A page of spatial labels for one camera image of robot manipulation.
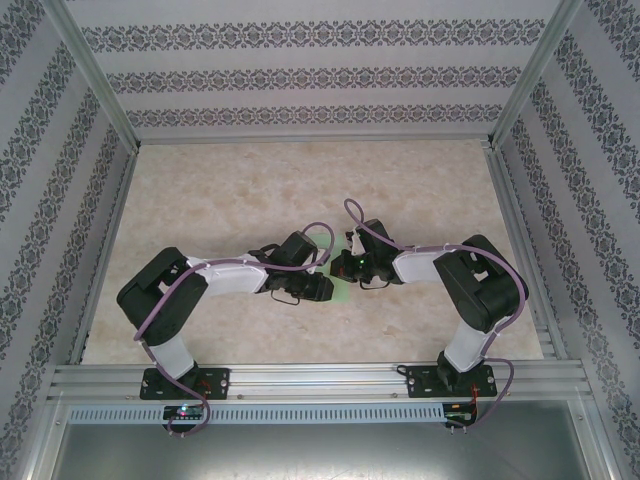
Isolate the green square paper sheet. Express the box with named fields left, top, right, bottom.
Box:
left=305, top=230, right=352, bottom=304

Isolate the grey metal sheet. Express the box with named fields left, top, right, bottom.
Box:
left=49, top=422, right=596, bottom=480

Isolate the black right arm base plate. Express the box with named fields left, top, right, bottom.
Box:
left=405, top=363, right=499, bottom=399

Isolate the wide aluminium mounting rail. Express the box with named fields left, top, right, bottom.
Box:
left=47, top=362, right=594, bottom=401

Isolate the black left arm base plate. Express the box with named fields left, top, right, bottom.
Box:
left=138, top=367, right=232, bottom=401

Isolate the slotted grey cable duct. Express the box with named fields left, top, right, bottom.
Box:
left=67, top=403, right=446, bottom=424

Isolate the aluminium frame post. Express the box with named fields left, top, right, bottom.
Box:
left=485, top=0, right=587, bottom=149
left=43, top=0, right=142, bottom=151

